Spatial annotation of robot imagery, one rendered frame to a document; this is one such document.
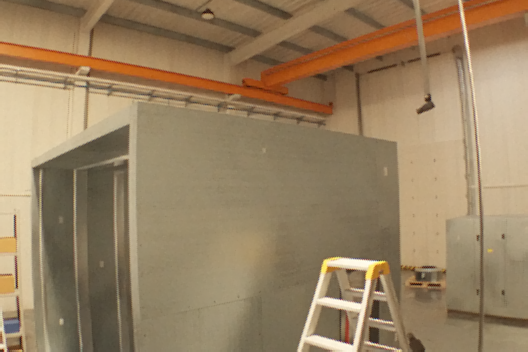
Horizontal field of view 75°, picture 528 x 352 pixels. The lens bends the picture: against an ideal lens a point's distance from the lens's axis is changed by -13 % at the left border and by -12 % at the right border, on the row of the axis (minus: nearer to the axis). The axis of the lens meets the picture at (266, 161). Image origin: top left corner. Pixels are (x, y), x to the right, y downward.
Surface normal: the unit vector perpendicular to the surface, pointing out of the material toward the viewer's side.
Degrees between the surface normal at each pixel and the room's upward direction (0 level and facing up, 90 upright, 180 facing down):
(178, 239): 90
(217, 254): 90
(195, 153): 90
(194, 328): 90
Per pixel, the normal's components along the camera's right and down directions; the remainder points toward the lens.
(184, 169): 0.67, -0.08
